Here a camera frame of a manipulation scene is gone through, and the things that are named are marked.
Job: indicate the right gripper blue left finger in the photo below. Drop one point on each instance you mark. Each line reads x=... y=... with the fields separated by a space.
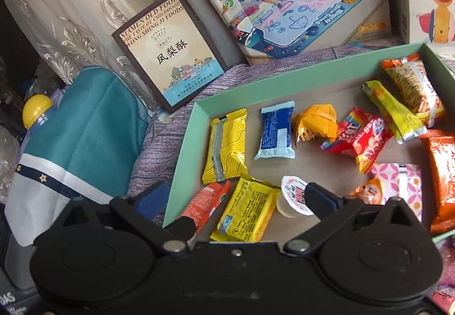
x=152 y=202

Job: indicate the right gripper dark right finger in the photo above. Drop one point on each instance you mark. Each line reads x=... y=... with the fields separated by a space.
x=320 y=201

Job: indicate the jelly cup white lid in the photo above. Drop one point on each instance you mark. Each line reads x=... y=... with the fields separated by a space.
x=291 y=202

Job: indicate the red orange long packet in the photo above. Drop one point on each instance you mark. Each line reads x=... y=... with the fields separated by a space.
x=205 y=202

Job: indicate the blue wafer snack packet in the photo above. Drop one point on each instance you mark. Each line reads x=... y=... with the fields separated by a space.
x=276 y=132

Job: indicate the rainbow Skittles packet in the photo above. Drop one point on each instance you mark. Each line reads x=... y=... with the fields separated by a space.
x=362 y=136

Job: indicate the yellow orange packet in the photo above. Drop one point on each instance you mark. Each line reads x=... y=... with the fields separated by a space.
x=317 y=121

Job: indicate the pink patterned white packet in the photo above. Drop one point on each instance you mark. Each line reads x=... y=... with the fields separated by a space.
x=401 y=180

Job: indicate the yellow wavy snack bar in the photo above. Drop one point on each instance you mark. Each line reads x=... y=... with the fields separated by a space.
x=226 y=148

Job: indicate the yellow green candy bar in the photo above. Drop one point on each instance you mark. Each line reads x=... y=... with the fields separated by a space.
x=403 y=124

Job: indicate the orange foil snack packet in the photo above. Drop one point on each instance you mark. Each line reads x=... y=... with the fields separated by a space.
x=440 y=147

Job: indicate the orange striped cracker packet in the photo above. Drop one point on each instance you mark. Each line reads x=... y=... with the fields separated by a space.
x=409 y=74

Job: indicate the yellow snack packet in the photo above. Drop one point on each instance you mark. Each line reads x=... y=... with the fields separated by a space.
x=248 y=212

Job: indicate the pink translucent candy bag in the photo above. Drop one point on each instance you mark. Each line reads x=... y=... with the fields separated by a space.
x=444 y=293

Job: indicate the purple striped tablecloth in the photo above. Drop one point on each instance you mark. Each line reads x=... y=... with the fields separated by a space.
x=161 y=146

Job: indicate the teal and white cushion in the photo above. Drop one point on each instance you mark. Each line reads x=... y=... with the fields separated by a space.
x=87 y=149

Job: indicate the mint green cardboard box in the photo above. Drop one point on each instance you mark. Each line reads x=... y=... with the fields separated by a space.
x=337 y=82

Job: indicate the yellow cap bottle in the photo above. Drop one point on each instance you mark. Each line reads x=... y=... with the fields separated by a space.
x=34 y=107

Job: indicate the brown pineapple cake box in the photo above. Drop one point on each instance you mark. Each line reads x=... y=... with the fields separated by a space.
x=171 y=51

